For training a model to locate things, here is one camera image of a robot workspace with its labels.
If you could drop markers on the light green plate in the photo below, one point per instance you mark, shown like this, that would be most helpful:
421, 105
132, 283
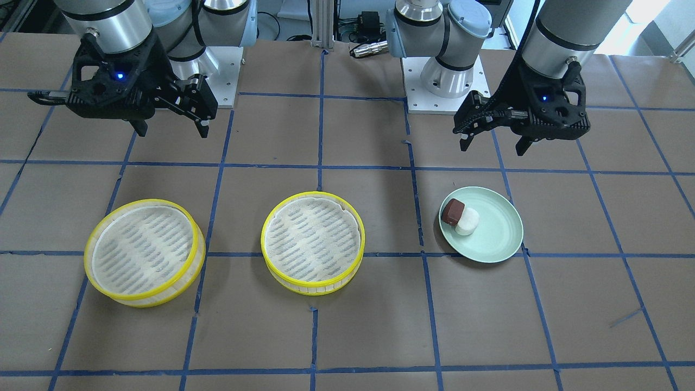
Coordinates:
499, 232

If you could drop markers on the yellow steamer basket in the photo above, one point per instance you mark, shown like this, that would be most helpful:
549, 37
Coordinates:
313, 243
145, 253

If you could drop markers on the black power adapter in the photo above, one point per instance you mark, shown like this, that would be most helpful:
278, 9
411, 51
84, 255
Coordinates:
369, 23

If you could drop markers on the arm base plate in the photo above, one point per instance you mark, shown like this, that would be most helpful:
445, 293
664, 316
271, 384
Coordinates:
423, 92
221, 66

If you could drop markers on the aluminium frame post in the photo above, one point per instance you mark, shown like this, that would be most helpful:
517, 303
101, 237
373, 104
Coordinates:
321, 19

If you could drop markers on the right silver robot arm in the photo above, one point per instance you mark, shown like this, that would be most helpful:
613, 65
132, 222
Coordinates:
185, 28

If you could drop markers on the brown bun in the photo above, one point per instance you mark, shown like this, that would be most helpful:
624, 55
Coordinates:
452, 212

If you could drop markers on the silver cylindrical connector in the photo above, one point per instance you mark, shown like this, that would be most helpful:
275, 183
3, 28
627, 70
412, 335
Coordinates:
364, 50

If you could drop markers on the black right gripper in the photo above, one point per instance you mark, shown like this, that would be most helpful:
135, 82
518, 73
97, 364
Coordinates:
160, 72

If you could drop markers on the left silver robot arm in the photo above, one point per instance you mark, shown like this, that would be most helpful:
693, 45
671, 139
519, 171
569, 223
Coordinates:
453, 33

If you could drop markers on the white bun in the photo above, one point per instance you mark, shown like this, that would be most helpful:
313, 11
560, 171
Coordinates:
468, 222

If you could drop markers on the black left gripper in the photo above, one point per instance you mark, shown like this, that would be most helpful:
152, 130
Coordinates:
520, 87

